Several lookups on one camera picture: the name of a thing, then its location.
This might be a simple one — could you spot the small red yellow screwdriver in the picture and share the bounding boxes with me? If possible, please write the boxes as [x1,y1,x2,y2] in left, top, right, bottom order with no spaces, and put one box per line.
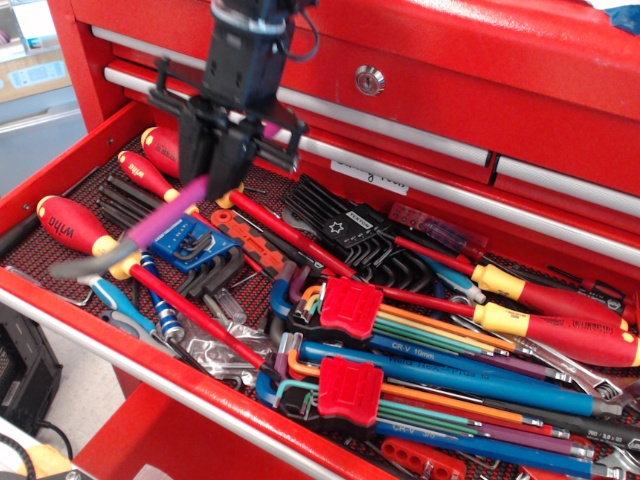
[118,150,182,233]

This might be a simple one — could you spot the blue metal precision screwdriver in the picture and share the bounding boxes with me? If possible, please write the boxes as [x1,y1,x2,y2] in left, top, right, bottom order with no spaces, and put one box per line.
[140,250,185,343]

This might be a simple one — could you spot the red holder colour keys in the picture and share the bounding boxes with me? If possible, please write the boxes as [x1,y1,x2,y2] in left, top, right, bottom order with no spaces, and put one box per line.
[270,351,566,444]
[286,278,530,357]

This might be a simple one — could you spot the violet long Allen key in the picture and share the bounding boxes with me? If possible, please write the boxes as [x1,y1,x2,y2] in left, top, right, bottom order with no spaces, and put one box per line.
[49,119,284,280]

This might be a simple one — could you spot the red bit holder block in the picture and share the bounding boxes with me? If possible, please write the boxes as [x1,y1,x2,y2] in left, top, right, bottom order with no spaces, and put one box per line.
[381,437,467,479]

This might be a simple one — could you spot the large red yellow screwdriver front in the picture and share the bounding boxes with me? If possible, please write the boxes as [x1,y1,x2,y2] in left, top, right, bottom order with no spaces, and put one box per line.
[36,195,267,372]

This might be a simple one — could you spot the clear handle small screwdriver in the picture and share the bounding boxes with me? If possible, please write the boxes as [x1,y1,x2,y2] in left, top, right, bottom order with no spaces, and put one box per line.
[388,202,488,255]

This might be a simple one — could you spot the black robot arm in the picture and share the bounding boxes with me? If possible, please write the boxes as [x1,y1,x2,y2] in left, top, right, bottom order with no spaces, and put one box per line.
[150,1,318,200]

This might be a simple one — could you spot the lower red holder colour keys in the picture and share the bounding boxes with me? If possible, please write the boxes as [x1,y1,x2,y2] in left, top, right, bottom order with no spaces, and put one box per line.
[270,351,566,444]

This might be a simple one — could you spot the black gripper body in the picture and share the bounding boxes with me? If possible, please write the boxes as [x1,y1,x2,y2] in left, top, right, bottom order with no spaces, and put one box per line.
[151,14,308,171]

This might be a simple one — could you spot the upper red holder colour keys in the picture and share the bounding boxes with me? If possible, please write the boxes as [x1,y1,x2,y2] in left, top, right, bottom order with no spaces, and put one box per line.
[286,278,530,357]

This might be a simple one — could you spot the black box on floor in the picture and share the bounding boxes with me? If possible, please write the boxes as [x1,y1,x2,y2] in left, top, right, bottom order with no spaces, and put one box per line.
[1,305,62,436]

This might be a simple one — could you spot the blue hex key holder set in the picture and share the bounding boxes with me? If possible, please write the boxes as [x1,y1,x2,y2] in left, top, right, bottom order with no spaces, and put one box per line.
[95,174,246,301]

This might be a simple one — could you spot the blue 3/8 Allen key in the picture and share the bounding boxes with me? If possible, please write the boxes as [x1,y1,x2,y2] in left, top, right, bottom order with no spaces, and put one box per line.
[256,370,625,479]

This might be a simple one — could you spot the black torx key set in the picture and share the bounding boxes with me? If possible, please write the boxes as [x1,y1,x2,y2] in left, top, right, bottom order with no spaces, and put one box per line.
[282,175,436,294]

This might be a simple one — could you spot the right lower red screwdriver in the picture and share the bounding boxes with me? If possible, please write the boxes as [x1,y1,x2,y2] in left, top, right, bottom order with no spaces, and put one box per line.
[351,280,639,368]

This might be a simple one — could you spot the chrome chest lock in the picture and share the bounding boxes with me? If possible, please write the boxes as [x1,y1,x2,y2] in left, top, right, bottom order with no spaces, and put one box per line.
[355,65,386,96]

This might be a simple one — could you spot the red orange key holder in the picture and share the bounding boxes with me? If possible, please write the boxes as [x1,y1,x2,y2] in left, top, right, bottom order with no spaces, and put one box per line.
[210,209,285,279]

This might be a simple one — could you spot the blue white handled screwdriver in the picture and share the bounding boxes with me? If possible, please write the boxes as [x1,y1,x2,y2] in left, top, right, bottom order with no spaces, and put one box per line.
[77,274,156,336]

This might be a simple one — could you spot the red tool chest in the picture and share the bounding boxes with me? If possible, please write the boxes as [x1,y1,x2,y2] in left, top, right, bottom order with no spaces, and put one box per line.
[1,1,639,479]

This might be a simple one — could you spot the large red yellow screwdriver back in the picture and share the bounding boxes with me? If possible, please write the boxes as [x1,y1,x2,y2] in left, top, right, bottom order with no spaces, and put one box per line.
[140,126,356,278]

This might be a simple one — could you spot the right upper red screwdriver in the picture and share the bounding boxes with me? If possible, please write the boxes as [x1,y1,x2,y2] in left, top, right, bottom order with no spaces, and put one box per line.
[391,236,629,330]

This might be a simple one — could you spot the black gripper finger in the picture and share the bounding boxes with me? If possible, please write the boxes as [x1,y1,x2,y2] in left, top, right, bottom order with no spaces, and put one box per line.
[179,99,223,186]
[207,122,257,200]

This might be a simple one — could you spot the large red yellow screwdriver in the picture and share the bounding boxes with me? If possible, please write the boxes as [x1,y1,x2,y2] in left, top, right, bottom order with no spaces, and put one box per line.
[36,195,267,372]
[140,126,356,278]

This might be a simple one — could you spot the blue 10mm Allen key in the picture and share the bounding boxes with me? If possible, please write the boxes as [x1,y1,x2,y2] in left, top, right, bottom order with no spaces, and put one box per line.
[297,341,623,417]

